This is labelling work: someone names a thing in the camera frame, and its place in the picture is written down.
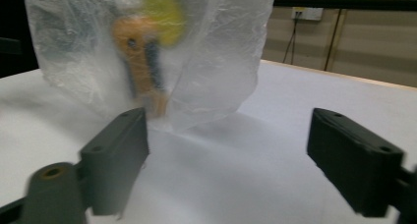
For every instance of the orange and blue tool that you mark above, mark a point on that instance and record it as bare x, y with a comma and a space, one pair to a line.
141, 67

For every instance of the white small object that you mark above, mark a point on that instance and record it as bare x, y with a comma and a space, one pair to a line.
127, 0

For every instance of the yellow round object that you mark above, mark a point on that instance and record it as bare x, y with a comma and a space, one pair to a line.
165, 16

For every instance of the white wall socket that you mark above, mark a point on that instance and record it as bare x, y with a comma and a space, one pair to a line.
307, 13

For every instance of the thin dark pole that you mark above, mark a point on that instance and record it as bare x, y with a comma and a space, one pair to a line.
333, 40

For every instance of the clear plastic bag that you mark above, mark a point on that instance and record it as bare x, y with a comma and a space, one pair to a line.
209, 63

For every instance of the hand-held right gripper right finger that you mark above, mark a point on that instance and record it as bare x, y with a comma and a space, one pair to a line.
354, 165

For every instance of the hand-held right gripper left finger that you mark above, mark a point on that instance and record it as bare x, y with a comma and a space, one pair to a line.
114, 165

